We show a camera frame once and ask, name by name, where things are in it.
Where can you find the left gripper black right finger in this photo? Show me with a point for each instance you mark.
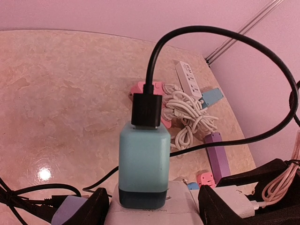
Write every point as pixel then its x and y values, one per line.
pixel 214 211

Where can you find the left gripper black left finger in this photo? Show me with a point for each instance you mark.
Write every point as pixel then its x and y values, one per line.
pixel 95 208

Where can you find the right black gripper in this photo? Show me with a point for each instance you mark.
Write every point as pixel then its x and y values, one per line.
pixel 286 211

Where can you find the white usb charger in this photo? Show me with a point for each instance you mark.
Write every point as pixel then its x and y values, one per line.
pixel 232 196

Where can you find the light blue charger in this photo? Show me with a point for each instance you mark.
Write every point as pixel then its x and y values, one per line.
pixel 67 209

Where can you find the white cube socket adapter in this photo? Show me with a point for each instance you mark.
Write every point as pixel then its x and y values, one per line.
pixel 181 208

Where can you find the blue plug adapter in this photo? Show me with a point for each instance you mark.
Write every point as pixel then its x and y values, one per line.
pixel 193 186

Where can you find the pink socket adapter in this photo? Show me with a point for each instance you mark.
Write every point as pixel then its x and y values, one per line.
pixel 206 178

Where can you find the teal usb charger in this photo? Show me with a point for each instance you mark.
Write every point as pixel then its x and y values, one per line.
pixel 144 159

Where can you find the pink triangular socket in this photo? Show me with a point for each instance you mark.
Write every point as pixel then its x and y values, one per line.
pixel 147 108

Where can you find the purple power strip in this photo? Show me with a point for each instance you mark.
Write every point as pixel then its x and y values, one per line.
pixel 217 157

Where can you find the teal power strip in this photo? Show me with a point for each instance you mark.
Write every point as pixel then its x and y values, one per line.
pixel 211 97

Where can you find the white power strip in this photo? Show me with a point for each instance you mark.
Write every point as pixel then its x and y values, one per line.
pixel 187 80

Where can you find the right aluminium frame post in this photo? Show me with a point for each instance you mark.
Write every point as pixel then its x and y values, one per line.
pixel 243 30

